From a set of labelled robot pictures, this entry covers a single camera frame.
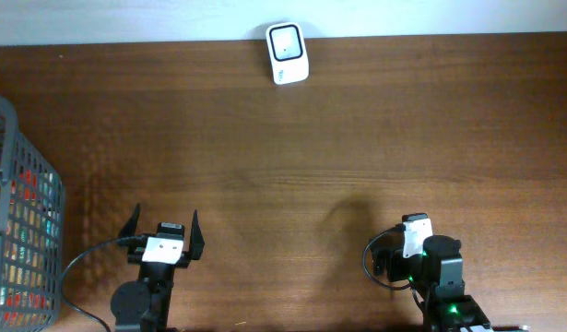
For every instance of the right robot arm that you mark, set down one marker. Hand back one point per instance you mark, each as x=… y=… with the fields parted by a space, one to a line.
x=430 y=267

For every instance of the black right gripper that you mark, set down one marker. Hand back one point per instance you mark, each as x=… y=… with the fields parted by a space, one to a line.
x=381 y=257

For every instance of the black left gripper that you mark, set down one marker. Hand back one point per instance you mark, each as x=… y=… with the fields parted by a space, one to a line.
x=136 y=255

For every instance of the grey plastic mesh basket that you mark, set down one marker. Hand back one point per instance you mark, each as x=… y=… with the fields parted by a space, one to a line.
x=32 y=203

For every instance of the white barcode scanner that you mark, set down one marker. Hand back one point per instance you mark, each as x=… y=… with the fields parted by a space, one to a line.
x=287 y=52

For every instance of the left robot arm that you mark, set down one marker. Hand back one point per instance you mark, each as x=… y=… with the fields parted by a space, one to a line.
x=143 y=304

